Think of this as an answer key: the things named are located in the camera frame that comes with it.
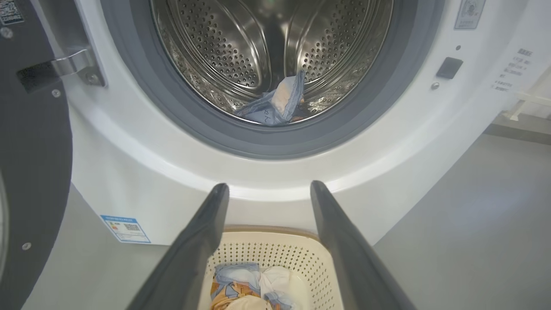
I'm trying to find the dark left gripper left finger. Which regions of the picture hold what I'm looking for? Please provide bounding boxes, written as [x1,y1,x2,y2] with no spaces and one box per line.
[127,183,230,310]

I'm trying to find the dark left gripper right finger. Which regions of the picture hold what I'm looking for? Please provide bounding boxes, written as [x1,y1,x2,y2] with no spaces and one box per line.
[310,180,416,310]

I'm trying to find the pale blue orange print garment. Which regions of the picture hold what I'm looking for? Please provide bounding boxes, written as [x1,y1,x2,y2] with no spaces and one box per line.
[210,263,298,310]

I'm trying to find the cream garment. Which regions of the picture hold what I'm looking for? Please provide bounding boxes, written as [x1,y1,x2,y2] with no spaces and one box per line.
[223,295,270,310]

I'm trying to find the white garment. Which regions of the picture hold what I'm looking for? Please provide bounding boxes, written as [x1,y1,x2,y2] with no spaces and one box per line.
[258,266,303,298]

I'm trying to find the blue denim shirt orange patches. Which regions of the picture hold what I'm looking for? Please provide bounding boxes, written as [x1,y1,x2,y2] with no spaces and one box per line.
[235,71,306,127]

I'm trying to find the dark round washing machine door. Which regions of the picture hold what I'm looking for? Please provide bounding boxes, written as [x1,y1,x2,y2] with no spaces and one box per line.
[0,0,73,310]

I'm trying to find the cream perforated laundry basket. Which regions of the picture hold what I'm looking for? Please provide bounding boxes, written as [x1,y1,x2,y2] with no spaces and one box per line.
[198,225,345,310]

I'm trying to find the white front-load washing machine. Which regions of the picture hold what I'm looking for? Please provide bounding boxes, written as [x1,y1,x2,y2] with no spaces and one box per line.
[32,0,551,247]

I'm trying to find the grey rubber door gasket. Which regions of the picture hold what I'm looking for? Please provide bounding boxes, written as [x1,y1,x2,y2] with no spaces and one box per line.
[100,0,446,160]

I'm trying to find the steel washing machine drum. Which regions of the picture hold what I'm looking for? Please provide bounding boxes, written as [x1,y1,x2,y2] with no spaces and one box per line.
[151,0,393,126]

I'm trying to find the black door lock socket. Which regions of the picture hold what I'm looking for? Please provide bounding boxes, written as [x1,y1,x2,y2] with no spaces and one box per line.
[436,57,464,80]

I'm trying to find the metal door hinge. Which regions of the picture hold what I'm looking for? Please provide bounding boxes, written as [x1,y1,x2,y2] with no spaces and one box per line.
[16,48,106,93]

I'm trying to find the grey square machine sticker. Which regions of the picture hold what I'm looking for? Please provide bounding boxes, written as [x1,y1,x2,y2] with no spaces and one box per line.
[454,0,486,30]

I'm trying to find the black white door sticker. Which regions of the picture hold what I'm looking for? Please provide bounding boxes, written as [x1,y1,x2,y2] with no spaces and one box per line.
[0,0,25,26]

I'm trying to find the blue energy label sticker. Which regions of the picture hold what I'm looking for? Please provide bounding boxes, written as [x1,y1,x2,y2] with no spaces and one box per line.
[100,214,152,244]

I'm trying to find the printed text sticker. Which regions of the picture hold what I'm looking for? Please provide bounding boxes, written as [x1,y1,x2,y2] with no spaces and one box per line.
[493,48,535,93]

